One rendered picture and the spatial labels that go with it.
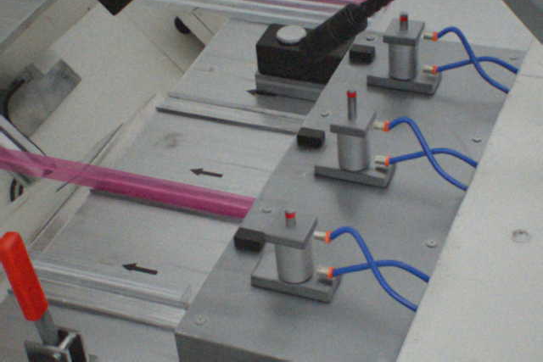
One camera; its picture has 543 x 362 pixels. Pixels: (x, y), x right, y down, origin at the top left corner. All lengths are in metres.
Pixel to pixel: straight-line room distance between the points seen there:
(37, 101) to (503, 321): 1.63
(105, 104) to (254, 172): 1.43
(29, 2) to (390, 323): 0.58
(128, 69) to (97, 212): 1.51
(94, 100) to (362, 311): 1.64
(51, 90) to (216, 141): 1.33
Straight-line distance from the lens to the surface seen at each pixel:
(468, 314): 0.66
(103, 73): 2.33
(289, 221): 0.67
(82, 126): 2.24
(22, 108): 2.18
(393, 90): 0.85
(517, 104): 0.80
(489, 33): 1.03
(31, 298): 0.72
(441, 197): 0.76
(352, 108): 0.74
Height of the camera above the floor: 1.68
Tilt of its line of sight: 42 degrees down
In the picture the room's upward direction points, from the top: 58 degrees clockwise
